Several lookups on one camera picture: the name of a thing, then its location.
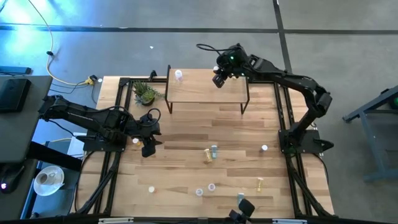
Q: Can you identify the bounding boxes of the black computer mouse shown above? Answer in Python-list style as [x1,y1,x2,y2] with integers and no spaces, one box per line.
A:
[0,164,25,194]

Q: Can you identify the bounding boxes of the wooden shelf black metal legs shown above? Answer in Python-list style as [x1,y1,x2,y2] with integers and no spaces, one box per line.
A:
[164,64,251,115]

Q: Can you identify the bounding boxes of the black computer box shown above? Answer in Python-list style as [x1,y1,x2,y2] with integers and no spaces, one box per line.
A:
[0,78,32,113]

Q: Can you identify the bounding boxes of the black rounded object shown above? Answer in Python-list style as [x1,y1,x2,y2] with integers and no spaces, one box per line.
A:
[228,198,256,224]

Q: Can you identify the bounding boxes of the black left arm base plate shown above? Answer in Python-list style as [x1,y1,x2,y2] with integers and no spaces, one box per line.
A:
[76,127,128,153]

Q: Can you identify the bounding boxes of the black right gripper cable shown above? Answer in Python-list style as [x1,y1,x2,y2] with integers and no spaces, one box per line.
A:
[195,42,233,53]

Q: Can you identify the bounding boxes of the black desk beam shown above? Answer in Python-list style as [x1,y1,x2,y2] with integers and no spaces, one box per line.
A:
[27,141,83,172]

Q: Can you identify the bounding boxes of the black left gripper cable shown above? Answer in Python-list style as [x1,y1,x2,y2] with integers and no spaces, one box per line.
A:
[145,107,162,128]

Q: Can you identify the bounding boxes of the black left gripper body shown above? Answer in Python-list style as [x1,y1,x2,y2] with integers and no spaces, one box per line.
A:
[135,110,160,159]

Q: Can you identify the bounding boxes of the grey metal cart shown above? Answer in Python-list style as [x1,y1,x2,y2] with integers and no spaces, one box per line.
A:
[341,84,398,183]

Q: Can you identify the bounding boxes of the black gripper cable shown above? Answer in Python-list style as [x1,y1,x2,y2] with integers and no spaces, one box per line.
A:
[195,42,233,53]
[145,107,162,128]

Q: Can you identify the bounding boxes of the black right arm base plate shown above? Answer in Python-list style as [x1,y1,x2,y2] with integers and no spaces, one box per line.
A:
[278,129,335,156]

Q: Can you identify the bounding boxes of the succulent plant black pot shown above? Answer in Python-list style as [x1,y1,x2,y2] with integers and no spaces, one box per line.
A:
[132,80,165,107]

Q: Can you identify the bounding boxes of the grey desk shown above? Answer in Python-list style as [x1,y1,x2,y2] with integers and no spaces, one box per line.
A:
[0,74,53,164]
[0,158,41,222]

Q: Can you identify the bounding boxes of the white paper sheet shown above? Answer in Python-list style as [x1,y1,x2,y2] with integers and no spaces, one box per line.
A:
[67,132,88,158]

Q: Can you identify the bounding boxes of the black aluminium table frame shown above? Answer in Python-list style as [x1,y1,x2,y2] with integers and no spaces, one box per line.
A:
[73,76,336,224]

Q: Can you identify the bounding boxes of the yellow floor cable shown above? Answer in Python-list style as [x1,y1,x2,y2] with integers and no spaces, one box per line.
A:
[27,0,90,86]

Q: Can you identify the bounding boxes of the dark flat device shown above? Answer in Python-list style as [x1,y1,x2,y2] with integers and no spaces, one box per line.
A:
[0,65,32,75]

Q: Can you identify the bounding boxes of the white label strip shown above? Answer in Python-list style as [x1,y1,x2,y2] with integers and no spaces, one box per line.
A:
[98,217,134,224]
[272,218,308,224]

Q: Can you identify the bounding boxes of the white bowl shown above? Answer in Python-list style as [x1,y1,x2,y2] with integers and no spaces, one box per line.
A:
[33,165,65,197]

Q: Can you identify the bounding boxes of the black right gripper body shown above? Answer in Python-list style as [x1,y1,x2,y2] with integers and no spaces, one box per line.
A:
[212,43,249,90]

